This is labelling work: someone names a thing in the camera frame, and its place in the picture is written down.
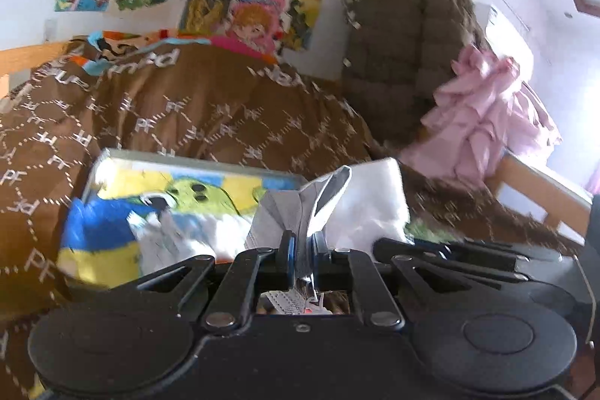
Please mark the dark olive quilted jacket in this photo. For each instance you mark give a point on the dark olive quilted jacket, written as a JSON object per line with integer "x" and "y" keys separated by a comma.
{"x": 398, "y": 53}

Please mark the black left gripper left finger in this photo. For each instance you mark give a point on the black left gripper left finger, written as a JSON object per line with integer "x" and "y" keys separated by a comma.
{"x": 286, "y": 258}

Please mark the brown PF patterned blanket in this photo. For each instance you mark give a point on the brown PF patterned blanket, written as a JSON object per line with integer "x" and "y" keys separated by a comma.
{"x": 189, "y": 100}

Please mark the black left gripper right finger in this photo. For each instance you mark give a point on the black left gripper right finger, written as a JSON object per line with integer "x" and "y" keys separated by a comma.
{"x": 320, "y": 254}

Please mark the grey white cloth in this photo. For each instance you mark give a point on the grey white cloth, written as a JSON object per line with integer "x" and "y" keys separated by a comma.
{"x": 354, "y": 206}

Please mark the pink anime girl poster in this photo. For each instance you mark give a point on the pink anime girl poster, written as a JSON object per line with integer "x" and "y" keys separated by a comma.
{"x": 259, "y": 24}

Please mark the colourful cartoon pillow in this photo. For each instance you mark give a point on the colourful cartoon pillow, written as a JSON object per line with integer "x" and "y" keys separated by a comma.
{"x": 114, "y": 45}

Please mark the grey tray with cartoon liner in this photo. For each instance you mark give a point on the grey tray with cartoon liner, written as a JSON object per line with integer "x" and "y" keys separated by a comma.
{"x": 142, "y": 212}

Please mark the pink ruffled garment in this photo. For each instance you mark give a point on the pink ruffled garment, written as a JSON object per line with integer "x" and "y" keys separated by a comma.
{"x": 484, "y": 111}

